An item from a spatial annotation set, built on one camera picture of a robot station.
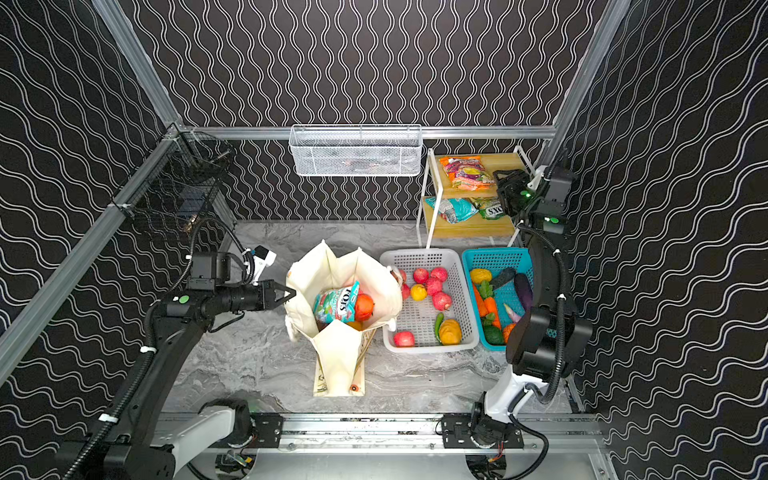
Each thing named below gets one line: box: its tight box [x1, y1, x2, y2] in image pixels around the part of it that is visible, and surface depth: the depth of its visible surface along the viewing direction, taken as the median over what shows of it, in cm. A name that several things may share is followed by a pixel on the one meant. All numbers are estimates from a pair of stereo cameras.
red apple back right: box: [429, 267, 448, 282], surface depth 102 cm
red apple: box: [393, 331, 415, 348], surface depth 86 cm
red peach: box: [413, 268, 429, 284], surface depth 102 cm
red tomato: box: [355, 292, 375, 322], surface depth 87 cm
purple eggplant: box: [514, 273, 533, 311], surface depth 101 cm
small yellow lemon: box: [410, 284, 427, 302], surface depth 97 cm
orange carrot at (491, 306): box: [484, 297, 501, 329], surface depth 96 cm
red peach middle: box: [426, 277, 443, 296], surface depth 97 cm
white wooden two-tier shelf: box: [416, 146, 535, 249], surface depth 97 cm
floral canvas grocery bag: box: [286, 240, 403, 397], surface depth 80 cm
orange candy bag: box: [440, 156, 495, 191], surface depth 84 cm
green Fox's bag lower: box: [469, 196, 505, 220], surface depth 102 cm
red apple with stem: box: [432, 291, 452, 311], surface depth 95 cm
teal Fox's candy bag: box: [313, 281, 361, 328], surface depth 82 cm
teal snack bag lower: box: [425, 198, 479, 223], surface depth 101 cm
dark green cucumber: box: [490, 268, 516, 289], surface depth 103 cm
